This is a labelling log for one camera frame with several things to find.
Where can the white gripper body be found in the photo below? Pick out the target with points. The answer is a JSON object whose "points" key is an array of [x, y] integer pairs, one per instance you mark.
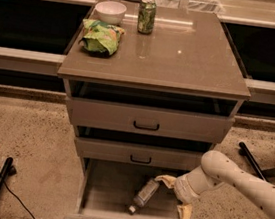
{"points": [[182, 189]]}

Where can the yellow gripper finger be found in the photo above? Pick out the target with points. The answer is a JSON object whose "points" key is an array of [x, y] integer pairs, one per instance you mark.
{"points": [[184, 211], [168, 180]]}

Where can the clear blue plastic bottle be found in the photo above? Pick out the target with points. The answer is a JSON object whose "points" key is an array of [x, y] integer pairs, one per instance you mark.
{"points": [[143, 195]]}

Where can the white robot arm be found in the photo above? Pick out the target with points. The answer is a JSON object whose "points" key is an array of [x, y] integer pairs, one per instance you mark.
{"points": [[215, 169]]}

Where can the grey bottom drawer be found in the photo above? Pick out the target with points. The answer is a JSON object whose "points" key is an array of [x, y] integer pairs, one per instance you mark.
{"points": [[109, 188]]}

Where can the grey drawer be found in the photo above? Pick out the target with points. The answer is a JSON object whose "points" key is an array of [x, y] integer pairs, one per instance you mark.
{"points": [[120, 117], [109, 188], [116, 151]]}

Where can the grey middle drawer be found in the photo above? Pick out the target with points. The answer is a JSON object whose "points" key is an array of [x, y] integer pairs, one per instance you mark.
{"points": [[116, 151]]}

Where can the grey drawer cabinet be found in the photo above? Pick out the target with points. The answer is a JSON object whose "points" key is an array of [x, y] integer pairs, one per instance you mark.
{"points": [[186, 64]]}

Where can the grey top drawer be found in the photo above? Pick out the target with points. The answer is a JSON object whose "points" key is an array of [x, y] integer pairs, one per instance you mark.
{"points": [[120, 117]]}

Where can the black stand leg right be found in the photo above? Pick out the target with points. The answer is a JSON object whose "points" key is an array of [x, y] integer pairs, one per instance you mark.
{"points": [[261, 173]]}

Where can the green chip bag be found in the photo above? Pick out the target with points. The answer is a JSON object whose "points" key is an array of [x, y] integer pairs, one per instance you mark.
{"points": [[101, 37]]}

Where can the green soda can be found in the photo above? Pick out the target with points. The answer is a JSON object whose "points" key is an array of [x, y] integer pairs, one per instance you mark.
{"points": [[147, 13]]}

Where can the white bowl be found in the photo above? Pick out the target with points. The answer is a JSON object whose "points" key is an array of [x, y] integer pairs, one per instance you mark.
{"points": [[110, 12]]}

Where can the black middle drawer handle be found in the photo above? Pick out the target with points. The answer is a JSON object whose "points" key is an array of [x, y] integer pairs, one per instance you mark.
{"points": [[140, 160]]}

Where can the black drawer handle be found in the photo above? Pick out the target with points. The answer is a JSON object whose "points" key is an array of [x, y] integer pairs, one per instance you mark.
{"points": [[140, 160], [150, 127]]}

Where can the black top drawer handle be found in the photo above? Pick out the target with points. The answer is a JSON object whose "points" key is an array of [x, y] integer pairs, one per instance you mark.
{"points": [[150, 127]]}

